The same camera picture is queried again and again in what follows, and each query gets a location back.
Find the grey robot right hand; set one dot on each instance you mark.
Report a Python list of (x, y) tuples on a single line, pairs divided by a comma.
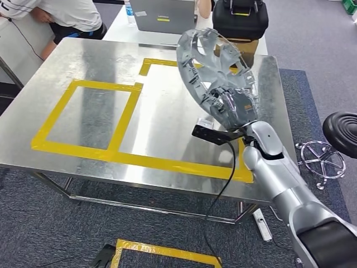
[(239, 109)]

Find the silver wheel hubcap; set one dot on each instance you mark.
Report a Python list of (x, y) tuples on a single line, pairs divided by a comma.
[(189, 63)]

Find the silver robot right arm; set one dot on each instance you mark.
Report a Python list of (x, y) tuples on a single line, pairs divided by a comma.
[(278, 174)]

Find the steel workbench table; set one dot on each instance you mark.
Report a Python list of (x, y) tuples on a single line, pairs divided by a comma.
[(167, 111)]

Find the brown cardboard box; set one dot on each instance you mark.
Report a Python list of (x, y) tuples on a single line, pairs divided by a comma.
[(248, 48)]

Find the black bag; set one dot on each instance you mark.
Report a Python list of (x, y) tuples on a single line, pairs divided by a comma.
[(239, 24)]

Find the person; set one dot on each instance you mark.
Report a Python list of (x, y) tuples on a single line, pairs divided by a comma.
[(69, 13), (203, 9)]

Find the white power strip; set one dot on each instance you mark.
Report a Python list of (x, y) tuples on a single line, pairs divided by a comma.
[(262, 223)]

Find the black round stool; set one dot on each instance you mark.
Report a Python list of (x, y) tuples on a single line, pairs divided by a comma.
[(343, 133)]

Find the grey laptop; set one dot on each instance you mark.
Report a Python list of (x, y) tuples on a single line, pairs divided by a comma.
[(161, 14)]

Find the yellow floor tape square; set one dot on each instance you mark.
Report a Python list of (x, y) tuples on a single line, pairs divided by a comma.
[(167, 251)]

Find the clear water bottle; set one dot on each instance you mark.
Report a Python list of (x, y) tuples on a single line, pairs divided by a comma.
[(130, 13)]

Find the white office desk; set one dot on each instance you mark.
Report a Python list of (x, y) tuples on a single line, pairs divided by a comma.
[(120, 33)]

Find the white cabinet panel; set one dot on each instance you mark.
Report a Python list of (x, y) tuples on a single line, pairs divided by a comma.
[(355, 16)]

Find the green plastic crate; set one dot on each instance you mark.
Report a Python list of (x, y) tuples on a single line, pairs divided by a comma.
[(349, 5)]

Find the black robot left foot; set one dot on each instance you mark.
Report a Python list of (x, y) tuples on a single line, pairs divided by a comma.
[(104, 255)]

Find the white desk panel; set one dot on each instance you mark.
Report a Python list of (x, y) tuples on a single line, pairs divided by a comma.
[(16, 48)]

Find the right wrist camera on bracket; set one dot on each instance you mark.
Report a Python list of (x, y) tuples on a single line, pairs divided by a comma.
[(212, 135)]

